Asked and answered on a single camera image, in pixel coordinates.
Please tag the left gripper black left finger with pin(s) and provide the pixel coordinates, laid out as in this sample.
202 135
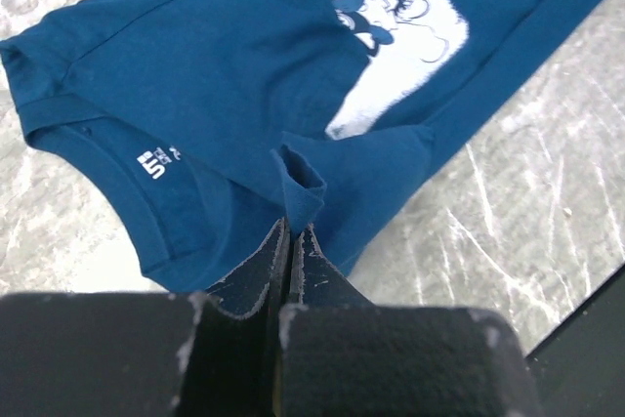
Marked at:
245 289

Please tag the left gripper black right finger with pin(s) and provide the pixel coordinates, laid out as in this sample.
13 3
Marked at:
315 282

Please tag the blue mickey mouse t-shirt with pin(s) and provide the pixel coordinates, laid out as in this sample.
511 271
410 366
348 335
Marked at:
203 122

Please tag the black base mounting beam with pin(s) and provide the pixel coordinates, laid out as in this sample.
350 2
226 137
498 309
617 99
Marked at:
579 368

